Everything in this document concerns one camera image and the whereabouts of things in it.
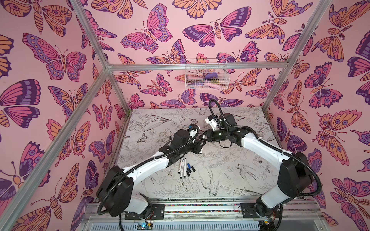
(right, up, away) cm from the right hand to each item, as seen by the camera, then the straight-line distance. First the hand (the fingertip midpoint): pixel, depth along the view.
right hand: (200, 135), depth 80 cm
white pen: (-12, -20, +8) cm, 25 cm away
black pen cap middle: (-3, -21, +8) cm, 23 cm away
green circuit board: (-29, -45, -8) cm, 54 cm away
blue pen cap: (-6, -20, +10) cm, 23 cm away
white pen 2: (-10, -21, +7) cm, 24 cm away
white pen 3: (-8, -21, +8) cm, 24 cm away
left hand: (+3, -3, -2) cm, 5 cm away
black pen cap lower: (-7, -24, +6) cm, 25 cm away
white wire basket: (+6, +40, +15) cm, 43 cm away
